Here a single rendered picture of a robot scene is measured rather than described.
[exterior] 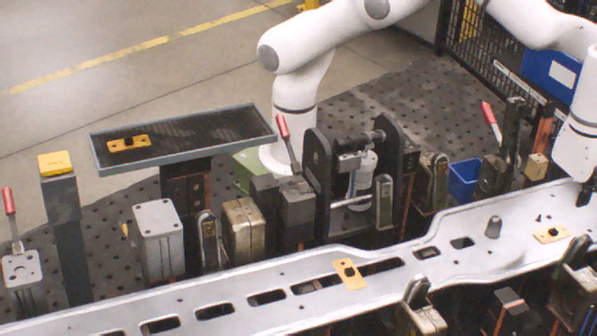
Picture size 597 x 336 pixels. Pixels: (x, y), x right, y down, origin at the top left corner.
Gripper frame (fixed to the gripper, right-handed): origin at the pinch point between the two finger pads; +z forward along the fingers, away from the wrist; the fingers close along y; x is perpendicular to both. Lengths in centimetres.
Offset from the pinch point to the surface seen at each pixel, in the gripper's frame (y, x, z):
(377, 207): -17.7, -34.4, 8.6
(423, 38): -233, 121, 94
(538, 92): -47, 33, 9
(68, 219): -35, -95, 8
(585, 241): 13.2, -6.1, 1.3
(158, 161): -32, -76, -4
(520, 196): -13.4, 1.0, 12.3
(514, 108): -20.9, -0.1, -7.0
